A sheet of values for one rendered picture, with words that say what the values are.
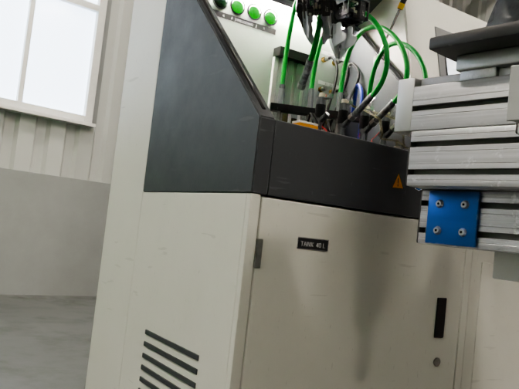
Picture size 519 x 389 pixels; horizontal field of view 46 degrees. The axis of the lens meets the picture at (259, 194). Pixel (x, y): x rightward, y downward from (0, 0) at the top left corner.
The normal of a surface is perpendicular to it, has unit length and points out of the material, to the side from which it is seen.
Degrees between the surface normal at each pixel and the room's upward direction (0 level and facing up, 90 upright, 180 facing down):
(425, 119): 90
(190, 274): 90
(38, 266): 90
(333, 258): 90
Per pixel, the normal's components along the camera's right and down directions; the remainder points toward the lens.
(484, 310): 0.54, 0.00
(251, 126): -0.83, -0.13
